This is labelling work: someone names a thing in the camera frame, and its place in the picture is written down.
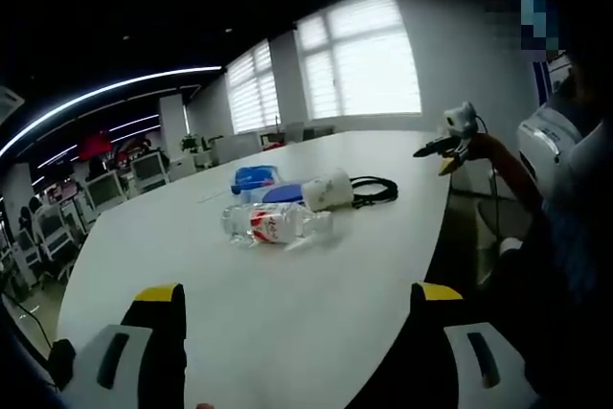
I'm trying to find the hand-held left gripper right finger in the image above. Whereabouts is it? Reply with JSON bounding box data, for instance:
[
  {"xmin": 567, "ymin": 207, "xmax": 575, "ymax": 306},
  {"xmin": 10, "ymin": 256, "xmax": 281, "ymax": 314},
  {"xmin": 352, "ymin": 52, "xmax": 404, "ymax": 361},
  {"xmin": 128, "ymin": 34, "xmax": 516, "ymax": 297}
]
[{"xmin": 410, "ymin": 281, "xmax": 529, "ymax": 409}]

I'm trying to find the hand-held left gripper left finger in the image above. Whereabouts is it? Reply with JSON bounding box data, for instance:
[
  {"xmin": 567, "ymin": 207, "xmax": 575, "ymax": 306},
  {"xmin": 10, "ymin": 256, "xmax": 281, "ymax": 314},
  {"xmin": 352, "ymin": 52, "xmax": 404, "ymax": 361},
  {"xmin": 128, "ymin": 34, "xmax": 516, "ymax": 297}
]
[{"xmin": 71, "ymin": 283, "xmax": 188, "ymax": 409}]

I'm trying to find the white printed paper cup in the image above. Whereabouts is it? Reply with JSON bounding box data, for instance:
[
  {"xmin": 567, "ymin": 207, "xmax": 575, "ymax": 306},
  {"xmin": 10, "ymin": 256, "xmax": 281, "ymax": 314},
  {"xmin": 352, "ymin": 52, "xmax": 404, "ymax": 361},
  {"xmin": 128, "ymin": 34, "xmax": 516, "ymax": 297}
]
[{"xmin": 301, "ymin": 168, "xmax": 356, "ymax": 213}]

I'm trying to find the blue round lid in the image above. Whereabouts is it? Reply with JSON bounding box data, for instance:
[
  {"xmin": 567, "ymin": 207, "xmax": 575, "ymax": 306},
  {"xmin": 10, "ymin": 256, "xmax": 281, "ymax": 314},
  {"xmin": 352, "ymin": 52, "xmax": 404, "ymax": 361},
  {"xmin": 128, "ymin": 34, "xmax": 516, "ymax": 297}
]
[{"xmin": 261, "ymin": 182, "xmax": 307, "ymax": 205}]

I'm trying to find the blue and white plastic pack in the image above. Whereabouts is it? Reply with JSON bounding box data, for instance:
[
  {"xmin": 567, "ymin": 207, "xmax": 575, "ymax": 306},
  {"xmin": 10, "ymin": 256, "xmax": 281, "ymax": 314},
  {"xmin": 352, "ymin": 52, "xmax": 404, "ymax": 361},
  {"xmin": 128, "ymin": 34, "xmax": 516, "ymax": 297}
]
[{"xmin": 231, "ymin": 164, "xmax": 281, "ymax": 195}]

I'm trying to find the clear plastic bottle red label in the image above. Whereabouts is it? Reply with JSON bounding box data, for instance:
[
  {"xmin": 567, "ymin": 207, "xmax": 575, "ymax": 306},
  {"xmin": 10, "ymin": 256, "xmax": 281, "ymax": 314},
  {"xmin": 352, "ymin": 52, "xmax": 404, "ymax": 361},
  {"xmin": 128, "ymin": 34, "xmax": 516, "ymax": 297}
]
[{"xmin": 219, "ymin": 202, "xmax": 335, "ymax": 249}]

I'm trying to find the white chest-worn device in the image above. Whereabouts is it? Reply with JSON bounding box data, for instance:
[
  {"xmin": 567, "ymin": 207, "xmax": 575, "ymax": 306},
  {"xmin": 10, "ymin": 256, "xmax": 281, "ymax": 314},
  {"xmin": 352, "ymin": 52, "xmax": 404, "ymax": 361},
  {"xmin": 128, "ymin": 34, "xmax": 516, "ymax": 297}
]
[{"xmin": 516, "ymin": 103, "xmax": 584, "ymax": 193}]

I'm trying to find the person's dark clothing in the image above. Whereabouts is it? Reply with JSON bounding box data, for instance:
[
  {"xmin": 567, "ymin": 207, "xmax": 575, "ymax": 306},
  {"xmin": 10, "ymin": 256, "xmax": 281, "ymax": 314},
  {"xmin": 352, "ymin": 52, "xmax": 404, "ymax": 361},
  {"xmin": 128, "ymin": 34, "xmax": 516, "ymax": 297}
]
[{"xmin": 478, "ymin": 42, "xmax": 613, "ymax": 409}]

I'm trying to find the large window with blinds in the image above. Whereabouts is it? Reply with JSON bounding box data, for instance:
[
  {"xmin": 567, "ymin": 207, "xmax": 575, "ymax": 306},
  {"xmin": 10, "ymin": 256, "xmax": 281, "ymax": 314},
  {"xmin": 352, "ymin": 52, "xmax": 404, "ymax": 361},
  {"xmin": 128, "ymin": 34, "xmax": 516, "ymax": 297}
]
[{"xmin": 293, "ymin": 0, "xmax": 423, "ymax": 122}]

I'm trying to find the white office chair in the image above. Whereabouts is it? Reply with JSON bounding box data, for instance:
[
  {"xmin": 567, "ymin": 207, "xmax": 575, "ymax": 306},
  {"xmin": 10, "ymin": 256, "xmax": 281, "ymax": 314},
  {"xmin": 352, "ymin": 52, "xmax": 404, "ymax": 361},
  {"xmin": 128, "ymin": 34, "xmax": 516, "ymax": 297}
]
[
  {"xmin": 130, "ymin": 150, "xmax": 170, "ymax": 195},
  {"xmin": 34, "ymin": 201, "xmax": 81, "ymax": 282},
  {"xmin": 85, "ymin": 170, "xmax": 128, "ymax": 215}
]

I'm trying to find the white table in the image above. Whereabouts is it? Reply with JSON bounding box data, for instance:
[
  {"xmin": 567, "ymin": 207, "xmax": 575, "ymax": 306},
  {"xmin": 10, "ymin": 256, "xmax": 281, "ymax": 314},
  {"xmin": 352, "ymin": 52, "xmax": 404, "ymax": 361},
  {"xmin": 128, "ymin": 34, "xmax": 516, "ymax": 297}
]
[{"xmin": 56, "ymin": 129, "xmax": 454, "ymax": 409}]

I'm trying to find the narrow window with blinds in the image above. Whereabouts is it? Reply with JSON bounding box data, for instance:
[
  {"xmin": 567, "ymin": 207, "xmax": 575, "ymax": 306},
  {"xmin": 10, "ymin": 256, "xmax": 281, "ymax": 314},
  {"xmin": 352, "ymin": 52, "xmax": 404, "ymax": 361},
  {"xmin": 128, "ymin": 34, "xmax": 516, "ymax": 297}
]
[{"xmin": 224, "ymin": 39, "xmax": 282, "ymax": 135}]

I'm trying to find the red hanging banner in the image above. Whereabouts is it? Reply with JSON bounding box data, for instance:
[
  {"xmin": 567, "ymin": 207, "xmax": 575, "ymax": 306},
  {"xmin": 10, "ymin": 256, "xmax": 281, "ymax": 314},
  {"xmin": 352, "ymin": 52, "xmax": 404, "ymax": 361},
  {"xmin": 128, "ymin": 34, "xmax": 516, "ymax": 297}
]
[{"xmin": 78, "ymin": 130, "xmax": 114, "ymax": 162}]

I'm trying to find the green potted plant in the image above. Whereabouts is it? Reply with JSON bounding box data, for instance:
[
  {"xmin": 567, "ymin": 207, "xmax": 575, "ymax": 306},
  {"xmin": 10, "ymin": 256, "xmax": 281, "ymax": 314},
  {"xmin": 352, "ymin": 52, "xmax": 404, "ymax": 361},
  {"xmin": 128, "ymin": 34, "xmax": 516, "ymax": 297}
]
[{"xmin": 180, "ymin": 134, "xmax": 213, "ymax": 155}]

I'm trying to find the long curved ceiling light strip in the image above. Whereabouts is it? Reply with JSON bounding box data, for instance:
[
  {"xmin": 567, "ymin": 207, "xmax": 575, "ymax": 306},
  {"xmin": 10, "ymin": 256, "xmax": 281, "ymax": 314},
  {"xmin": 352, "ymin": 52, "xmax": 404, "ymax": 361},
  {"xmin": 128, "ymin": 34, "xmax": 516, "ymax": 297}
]
[{"xmin": 0, "ymin": 64, "xmax": 224, "ymax": 157}]

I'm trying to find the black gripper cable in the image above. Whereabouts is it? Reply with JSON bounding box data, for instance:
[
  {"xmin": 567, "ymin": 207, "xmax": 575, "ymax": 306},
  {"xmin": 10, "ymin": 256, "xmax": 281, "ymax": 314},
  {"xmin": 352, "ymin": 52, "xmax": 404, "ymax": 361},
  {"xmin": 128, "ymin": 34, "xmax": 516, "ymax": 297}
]
[{"xmin": 476, "ymin": 114, "xmax": 505, "ymax": 240}]

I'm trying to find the thin black floor cable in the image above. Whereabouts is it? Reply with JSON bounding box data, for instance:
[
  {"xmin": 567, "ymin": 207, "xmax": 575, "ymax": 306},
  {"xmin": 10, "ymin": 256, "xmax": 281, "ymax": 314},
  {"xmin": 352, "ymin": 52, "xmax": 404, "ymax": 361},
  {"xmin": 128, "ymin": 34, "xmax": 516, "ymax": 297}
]
[{"xmin": 0, "ymin": 289, "xmax": 55, "ymax": 351}]

